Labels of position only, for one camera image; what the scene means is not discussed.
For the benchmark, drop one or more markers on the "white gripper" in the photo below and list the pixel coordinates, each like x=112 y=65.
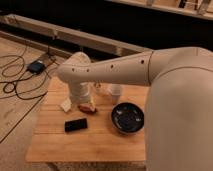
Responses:
x=79 y=93

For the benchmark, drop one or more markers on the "clear plastic bottle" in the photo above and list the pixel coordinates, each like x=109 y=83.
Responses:
x=97 y=87

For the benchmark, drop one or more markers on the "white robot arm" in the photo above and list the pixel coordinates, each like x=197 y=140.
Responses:
x=179 y=105

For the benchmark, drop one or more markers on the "brown sausage toy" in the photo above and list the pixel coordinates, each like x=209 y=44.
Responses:
x=87 y=108

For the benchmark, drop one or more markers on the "beige sponge block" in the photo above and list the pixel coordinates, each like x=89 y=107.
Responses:
x=66 y=105

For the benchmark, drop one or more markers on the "black smartphone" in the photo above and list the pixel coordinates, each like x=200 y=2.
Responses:
x=74 y=125

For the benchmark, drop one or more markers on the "white paper cup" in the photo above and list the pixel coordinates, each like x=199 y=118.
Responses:
x=115 y=91

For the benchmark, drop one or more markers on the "wooden table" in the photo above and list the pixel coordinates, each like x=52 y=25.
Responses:
x=99 y=142

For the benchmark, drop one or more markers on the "blue power adapter box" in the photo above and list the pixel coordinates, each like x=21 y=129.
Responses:
x=36 y=67

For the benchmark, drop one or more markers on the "dark bowl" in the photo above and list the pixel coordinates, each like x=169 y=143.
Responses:
x=127 y=118

